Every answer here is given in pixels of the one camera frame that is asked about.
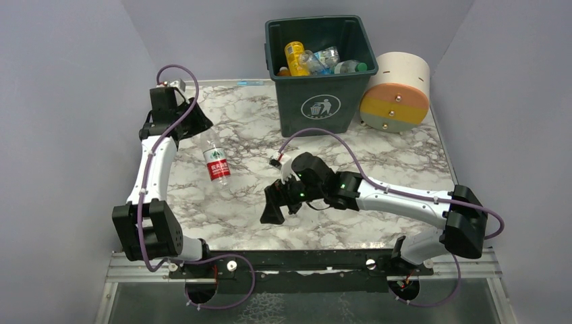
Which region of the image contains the red cap bottle table edge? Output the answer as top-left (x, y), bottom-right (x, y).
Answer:
top-left (200, 129), bottom-right (231, 189)

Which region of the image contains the orange label bottle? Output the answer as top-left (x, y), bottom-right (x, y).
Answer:
top-left (277, 67), bottom-right (291, 77)

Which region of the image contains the yellow juice bottle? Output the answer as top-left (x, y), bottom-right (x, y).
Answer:
top-left (284, 41), bottom-right (310, 77)

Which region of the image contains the small clear water bottle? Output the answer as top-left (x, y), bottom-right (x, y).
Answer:
top-left (299, 50), bottom-right (330, 76)

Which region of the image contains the clear bottle green white label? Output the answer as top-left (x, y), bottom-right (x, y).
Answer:
top-left (333, 59), bottom-right (368, 74)

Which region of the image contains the clear square jasmine bottle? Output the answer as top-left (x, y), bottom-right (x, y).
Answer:
top-left (314, 46), bottom-right (341, 74)

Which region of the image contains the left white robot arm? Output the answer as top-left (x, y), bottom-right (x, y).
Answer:
top-left (111, 82), bottom-right (212, 262)

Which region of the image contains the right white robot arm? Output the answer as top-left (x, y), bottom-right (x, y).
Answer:
top-left (260, 153), bottom-right (488, 269)

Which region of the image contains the dark green trash bin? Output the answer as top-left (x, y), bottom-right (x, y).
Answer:
top-left (264, 15), bottom-right (378, 137)

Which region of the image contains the blue tape piece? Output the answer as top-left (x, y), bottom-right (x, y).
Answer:
top-left (237, 80), bottom-right (264, 86)

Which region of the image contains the white round drawer cabinet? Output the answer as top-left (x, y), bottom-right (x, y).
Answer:
top-left (359, 51), bottom-right (430, 133)

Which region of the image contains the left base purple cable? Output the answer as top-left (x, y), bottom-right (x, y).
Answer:
top-left (183, 252), bottom-right (256, 311)

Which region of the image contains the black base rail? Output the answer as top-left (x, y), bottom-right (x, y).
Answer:
top-left (121, 237), bottom-right (430, 296)

